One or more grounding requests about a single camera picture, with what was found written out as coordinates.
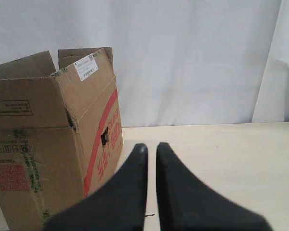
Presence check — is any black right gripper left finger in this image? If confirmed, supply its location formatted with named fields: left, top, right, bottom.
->
left=43, top=143, right=148, bottom=231

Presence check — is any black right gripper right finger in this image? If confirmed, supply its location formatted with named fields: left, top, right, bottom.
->
left=156, top=142, right=272, bottom=231

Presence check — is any tall printed cardboard box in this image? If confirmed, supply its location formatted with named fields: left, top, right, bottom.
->
left=0, top=47, right=123, bottom=231

